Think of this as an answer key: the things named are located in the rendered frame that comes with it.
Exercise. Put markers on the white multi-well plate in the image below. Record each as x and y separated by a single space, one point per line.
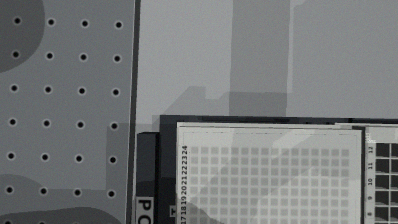
250 173

